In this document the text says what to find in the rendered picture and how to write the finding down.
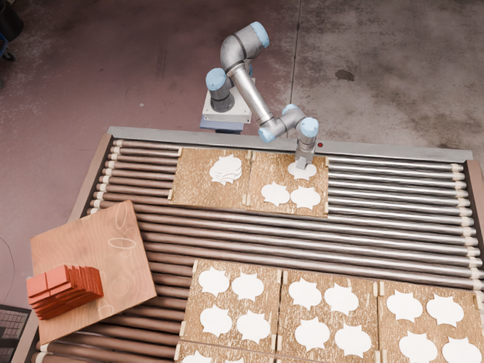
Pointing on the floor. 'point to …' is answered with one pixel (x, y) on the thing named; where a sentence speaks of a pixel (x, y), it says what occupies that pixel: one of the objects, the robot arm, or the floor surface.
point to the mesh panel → (16, 328)
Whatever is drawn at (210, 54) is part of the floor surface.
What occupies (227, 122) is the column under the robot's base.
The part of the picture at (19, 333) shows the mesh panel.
